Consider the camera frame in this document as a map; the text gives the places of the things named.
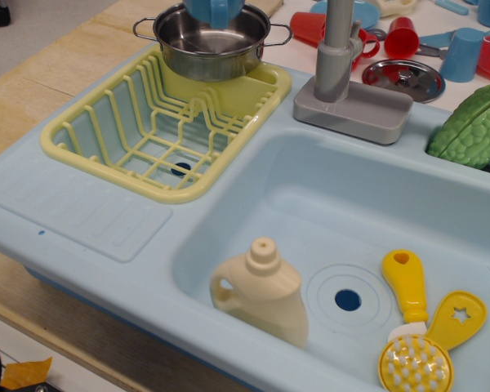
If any light blue toy sink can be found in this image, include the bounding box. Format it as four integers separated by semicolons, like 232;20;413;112
0;71;490;391

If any grey toy faucet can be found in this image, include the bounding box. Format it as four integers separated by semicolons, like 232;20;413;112
292;1;413;145

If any red mug behind faucet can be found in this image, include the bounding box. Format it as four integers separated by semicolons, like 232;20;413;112
320;26;381;73

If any red cup lying left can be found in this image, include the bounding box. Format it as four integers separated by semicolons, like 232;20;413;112
290;12;326;47

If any steel pot lid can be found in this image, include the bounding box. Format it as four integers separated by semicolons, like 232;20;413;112
362;60;445;104

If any steel pot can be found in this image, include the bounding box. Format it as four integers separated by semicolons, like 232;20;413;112
132;2;272;82

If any cream toy detergent bottle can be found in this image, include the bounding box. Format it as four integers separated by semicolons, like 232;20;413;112
209;237;310;348

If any orange tape piece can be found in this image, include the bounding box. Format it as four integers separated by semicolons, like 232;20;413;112
0;357;52;390

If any black caster wheel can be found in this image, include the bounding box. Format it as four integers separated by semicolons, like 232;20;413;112
0;0;11;27

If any red cup lying centre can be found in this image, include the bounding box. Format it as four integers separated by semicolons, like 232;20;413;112
384;16;420;59

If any yellow dish brush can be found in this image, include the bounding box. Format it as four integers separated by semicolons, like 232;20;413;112
381;249;429;341

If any green bumpy toy vegetable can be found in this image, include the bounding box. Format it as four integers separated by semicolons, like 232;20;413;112
426;85;490;169

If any yellow star scrubber brush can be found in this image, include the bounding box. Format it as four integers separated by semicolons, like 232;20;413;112
378;291;487;391

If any blue plate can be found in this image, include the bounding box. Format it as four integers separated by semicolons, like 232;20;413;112
310;0;381;29

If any blue plastic cup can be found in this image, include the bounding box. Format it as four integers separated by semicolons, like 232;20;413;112
183;0;245;29

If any blue toy knife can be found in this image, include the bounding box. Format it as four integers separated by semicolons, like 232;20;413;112
419;30;455;48

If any blue upturned cup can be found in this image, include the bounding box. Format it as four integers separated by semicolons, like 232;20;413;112
439;28;484;82

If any red cup lying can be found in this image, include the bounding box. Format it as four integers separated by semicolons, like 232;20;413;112
384;16;420;59
290;12;326;47

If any yellow dish rack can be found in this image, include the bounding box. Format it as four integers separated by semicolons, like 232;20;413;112
40;47;292;203

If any cream toy item top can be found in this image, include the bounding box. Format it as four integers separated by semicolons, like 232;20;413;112
373;0;418;17

